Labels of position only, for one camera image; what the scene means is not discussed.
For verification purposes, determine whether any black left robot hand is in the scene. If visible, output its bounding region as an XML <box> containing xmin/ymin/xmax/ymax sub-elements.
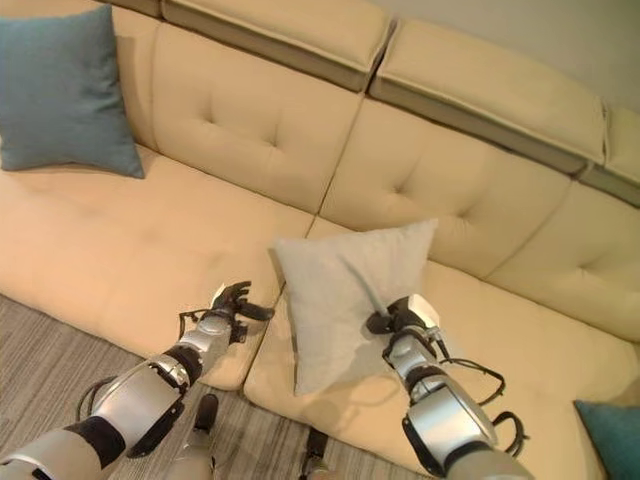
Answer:
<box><xmin>208</xmin><ymin>280</ymin><xmax>276</xmax><ymax>323</ymax></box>

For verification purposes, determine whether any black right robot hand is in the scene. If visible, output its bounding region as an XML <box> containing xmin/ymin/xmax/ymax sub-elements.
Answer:
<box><xmin>365</xmin><ymin>293</ymin><xmax>441</xmax><ymax>335</ymax></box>

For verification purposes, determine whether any light grey square cushion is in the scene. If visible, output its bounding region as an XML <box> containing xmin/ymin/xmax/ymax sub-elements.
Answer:
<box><xmin>269</xmin><ymin>217</ymin><xmax>440</xmax><ymax>398</ymax></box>

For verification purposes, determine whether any cream leather sofa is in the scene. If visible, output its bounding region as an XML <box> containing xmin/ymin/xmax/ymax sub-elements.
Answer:
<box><xmin>0</xmin><ymin>0</ymin><xmax>640</xmax><ymax>480</ymax></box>

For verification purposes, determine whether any silver left robot leg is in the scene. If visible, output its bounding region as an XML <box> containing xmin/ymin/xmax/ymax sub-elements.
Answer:
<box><xmin>182</xmin><ymin>393</ymin><xmax>221</xmax><ymax>480</ymax></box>

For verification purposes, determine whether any silver robot leg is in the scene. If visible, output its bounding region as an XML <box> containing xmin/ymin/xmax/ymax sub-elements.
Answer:
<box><xmin>182</xmin><ymin>393</ymin><xmax>221</xmax><ymax>480</ymax></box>
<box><xmin>304</xmin><ymin>427</ymin><xmax>331</xmax><ymax>480</ymax></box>

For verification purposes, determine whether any silver right robot leg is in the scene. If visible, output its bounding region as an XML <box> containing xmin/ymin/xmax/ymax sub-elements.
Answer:
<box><xmin>304</xmin><ymin>427</ymin><xmax>331</xmax><ymax>480</ymax></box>

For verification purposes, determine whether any teal square cushion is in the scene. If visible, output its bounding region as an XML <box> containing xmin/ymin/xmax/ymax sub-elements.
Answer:
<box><xmin>572</xmin><ymin>398</ymin><xmax>640</xmax><ymax>480</ymax></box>

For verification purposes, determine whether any blue square cushion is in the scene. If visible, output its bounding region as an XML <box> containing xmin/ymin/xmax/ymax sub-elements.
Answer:
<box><xmin>0</xmin><ymin>4</ymin><xmax>146</xmax><ymax>180</ymax></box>

